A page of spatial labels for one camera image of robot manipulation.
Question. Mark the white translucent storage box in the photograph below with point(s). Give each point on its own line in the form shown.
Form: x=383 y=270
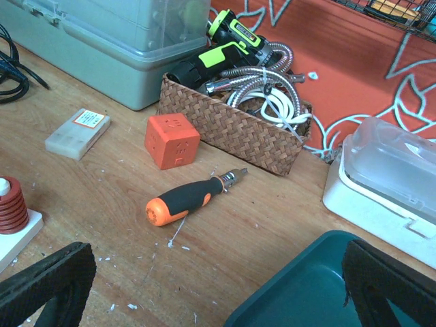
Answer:
x=383 y=181

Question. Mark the green black cordless drill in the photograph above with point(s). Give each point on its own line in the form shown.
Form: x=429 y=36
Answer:
x=234 y=45

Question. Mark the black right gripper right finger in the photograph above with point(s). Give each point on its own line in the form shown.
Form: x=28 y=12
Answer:
x=375 y=282

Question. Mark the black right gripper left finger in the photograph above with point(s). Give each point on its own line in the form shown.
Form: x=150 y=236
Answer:
x=60 y=284

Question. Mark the large red spring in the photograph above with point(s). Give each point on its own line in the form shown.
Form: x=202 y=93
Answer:
x=14 y=214

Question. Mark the orange black screwdriver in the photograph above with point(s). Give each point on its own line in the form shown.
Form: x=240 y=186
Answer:
x=177 y=203

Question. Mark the teal plastic tray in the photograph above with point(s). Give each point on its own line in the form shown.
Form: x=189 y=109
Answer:
x=309 y=291

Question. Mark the grey plastic storage box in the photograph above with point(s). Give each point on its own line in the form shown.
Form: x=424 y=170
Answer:
x=120 y=48

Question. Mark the white peg base plate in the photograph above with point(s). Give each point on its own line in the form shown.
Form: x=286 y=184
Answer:
x=13 y=244

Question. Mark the wicker basket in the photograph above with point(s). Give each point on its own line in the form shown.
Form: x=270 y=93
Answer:
x=233 y=130

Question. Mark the red cube block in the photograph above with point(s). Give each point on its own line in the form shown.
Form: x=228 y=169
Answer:
x=171 y=140

